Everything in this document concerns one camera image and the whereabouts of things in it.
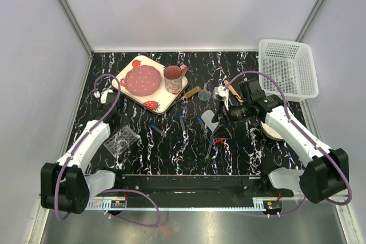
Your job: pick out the clear plastic funnel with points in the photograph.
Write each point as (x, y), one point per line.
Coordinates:
(204, 94)

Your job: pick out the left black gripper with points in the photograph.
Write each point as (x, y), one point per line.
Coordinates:
(124, 122)

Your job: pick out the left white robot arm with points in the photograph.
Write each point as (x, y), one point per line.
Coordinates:
(64, 184)

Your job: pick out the clear test tube rack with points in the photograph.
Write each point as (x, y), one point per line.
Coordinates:
(122, 140)

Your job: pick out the blue capped test tube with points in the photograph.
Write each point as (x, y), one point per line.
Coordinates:
(158, 130)
(203, 126)
(209, 149)
(182, 123)

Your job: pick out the pink patterned mug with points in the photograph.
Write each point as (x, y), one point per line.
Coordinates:
(173, 77)

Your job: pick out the wooden test tube clamp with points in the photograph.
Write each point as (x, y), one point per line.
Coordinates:
(233, 91)

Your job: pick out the cream floral bowl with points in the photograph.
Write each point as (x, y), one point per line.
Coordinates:
(270, 133)

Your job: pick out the white wash bottle red cap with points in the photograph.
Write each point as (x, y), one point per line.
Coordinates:
(207, 118)

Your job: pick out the cream strawberry tray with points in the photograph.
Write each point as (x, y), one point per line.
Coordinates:
(161, 100)

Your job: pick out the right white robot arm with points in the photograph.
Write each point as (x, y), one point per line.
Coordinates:
(325, 172)

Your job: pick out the pink dotted plate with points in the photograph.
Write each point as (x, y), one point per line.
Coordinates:
(143, 80)

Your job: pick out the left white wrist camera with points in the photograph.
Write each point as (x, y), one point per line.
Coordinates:
(102, 97)

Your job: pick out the white plastic basket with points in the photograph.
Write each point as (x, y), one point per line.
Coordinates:
(290, 64)

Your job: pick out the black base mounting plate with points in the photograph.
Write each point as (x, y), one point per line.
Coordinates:
(200, 191)

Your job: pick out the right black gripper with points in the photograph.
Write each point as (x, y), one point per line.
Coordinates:
(221, 132)

